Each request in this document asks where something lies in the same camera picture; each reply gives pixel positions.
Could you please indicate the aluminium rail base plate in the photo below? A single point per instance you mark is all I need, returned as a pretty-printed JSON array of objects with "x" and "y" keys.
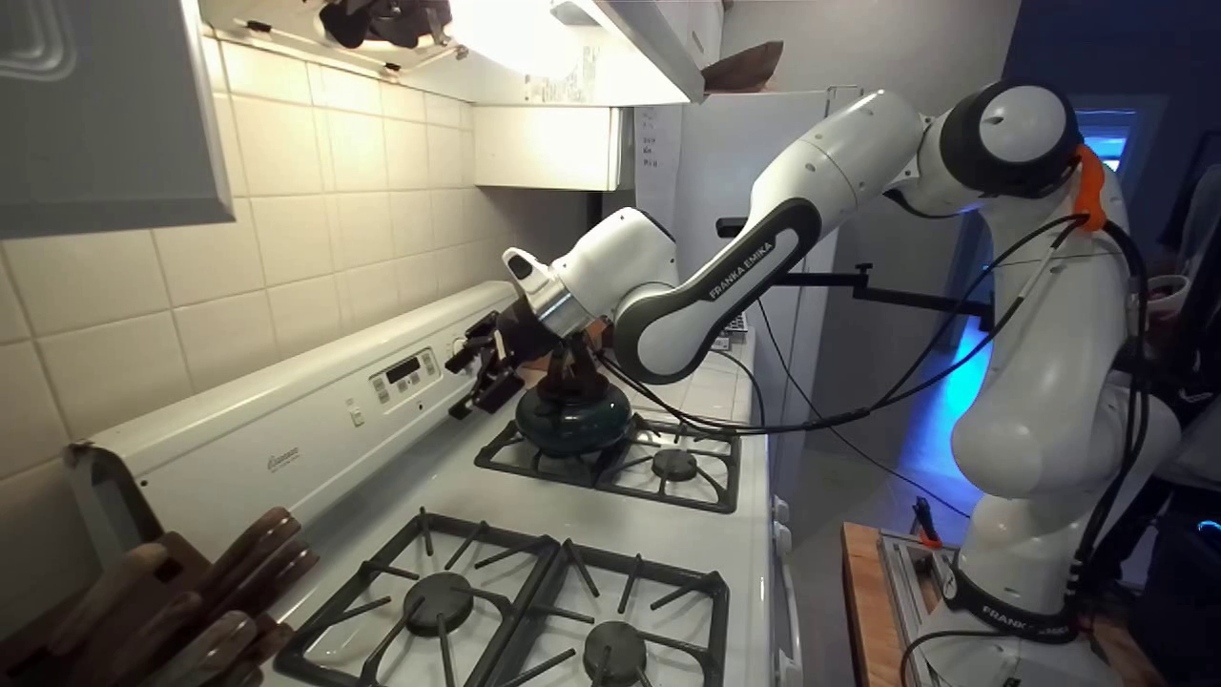
[{"x": 917, "y": 594}]

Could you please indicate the white range hood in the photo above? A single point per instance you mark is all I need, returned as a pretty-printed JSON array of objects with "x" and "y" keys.
[{"x": 572, "y": 61}]

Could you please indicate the small white wall cabinet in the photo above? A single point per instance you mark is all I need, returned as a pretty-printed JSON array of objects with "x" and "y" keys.
[{"x": 548, "y": 151}]

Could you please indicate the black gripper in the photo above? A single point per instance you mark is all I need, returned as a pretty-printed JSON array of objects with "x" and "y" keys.
[{"x": 534, "y": 342}]

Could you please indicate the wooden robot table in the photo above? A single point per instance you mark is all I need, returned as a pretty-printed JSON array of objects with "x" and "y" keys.
[{"x": 866, "y": 612}]

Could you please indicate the panelled upper wall cabinet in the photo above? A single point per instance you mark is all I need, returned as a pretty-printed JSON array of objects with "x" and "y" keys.
[{"x": 101, "y": 116}]

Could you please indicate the bright blue window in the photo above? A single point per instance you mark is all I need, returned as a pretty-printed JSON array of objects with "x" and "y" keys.
[{"x": 1108, "y": 139}]

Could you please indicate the dark green kettle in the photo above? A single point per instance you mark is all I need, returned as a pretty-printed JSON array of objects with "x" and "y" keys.
[{"x": 572, "y": 425}]

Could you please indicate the stove control panel with display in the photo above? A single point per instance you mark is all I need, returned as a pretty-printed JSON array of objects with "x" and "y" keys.
[{"x": 404, "y": 373}]

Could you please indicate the black cast iron burner grate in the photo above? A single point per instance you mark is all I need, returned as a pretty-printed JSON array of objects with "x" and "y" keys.
[
  {"x": 417, "y": 522},
  {"x": 687, "y": 501},
  {"x": 661, "y": 571},
  {"x": 496, "y": 456}
]

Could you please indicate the white gas stove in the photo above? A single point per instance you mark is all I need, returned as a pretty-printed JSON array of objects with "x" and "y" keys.
[{"x": 612, "y": 536}]

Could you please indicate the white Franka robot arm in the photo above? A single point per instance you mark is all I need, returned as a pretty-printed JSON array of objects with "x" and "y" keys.
[{"x": 814, "y": 193}]

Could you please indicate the white refrigerator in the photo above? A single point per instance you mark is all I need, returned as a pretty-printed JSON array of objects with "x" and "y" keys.
[{"x": 693, "y": 153}]

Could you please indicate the dark crumpled object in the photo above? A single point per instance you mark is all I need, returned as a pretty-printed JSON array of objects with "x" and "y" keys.
[{"x": 383, "y": 19}]

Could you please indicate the wooden knife block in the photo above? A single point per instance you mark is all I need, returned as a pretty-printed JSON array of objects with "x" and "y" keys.
[{"x": 79, "y": 635}]

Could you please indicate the round black burner cap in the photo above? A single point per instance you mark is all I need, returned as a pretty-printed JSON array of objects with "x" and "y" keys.
[
  {"x": 615, "y": 650},
  {"x": 441, "y": 604},
  {"x": 673, "y": 466}
]

